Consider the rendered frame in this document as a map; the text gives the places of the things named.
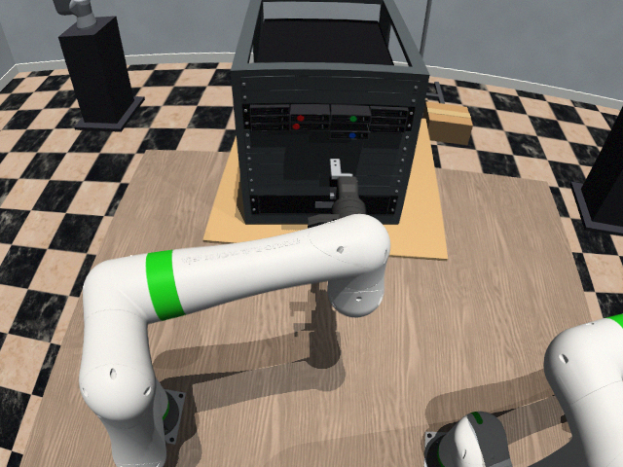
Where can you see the tan flat board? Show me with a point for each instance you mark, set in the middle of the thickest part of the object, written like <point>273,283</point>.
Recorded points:
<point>419,235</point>

